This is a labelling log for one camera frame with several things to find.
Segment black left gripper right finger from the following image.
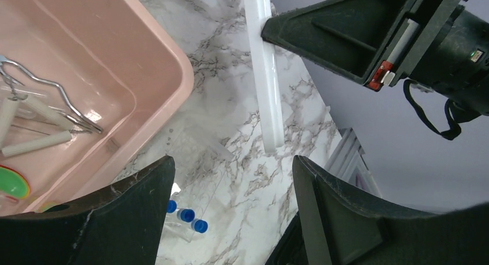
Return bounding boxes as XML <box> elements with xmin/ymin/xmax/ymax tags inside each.
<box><xmin>292</xmin><ymin>156</ymin><xmax>488</xmax><ymax>264</ymax></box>

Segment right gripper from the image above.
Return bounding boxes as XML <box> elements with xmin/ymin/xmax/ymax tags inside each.
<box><xmin>261</xmin><ymin>0</ymin><xmax>488</xmax><ymax>116</ymax></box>

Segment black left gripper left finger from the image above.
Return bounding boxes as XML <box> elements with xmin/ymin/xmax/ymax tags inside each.
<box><xmin>1</xmin><ymin>156</ymin><xmax>175</xmax><ymax>264</ymax></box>

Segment two blue capped vials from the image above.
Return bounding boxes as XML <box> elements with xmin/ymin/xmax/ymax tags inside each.
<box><xmin>176</xmin><ymin>209</ymin><xmax>209</xmax><ymax>234</ymax></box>

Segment clear plastic well plate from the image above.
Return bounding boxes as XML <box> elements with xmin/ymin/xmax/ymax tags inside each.
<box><xmin>163</xmin><ymin>126</ymin><xmax>234</xmax><ymax>242</ymax></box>

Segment white plastic lid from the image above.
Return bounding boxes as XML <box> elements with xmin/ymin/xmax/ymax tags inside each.
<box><xmin>244</xmin><ymin>0</ymin><xmax>285</xmax><ymax>154</ymax></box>

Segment metal crucible tongs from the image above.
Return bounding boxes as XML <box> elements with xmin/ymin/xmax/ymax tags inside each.
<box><xmin>0</xmin><ymin>55</ymin><xmax>104</xmax><ymax>134</ymax></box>

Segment green red yellow stirring rods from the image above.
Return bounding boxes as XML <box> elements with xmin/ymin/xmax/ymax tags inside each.
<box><xmin>1</xmin><ymin>165</ymin><xmax>31</xmax><ymax>199</ymax></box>

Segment pink plastic bin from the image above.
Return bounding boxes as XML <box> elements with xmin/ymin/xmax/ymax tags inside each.
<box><xmin>1</xmin><ymin>0</ymin><xmax>194</xmax><ymax>216</ymax></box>

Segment white tubing pieces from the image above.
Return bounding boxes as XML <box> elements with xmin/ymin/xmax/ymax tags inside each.
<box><xmin>1</xmin><ymin>94</ymin><xmax>75</xmax><ymax>157</ymax></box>

